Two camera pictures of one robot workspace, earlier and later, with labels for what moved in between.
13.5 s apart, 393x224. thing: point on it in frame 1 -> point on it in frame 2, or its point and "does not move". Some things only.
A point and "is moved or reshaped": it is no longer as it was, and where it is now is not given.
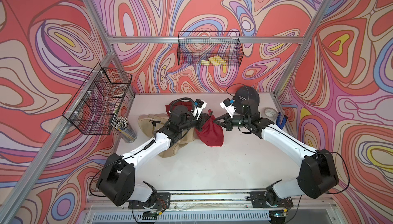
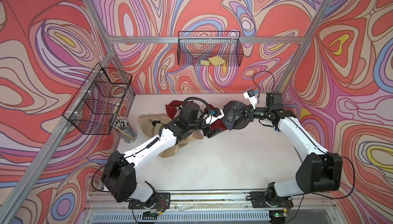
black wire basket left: (96, 103) does not move
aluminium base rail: (233, 207) does not move
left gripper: (200, 121) -> (210, 133)
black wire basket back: (219, 48) does not move
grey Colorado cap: (246, 101) is moved or reshaped
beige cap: (149, 123) does not move
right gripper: (227, 123) -> (248, 113)
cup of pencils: (127, 133) does not move
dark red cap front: (171, 106) does not move
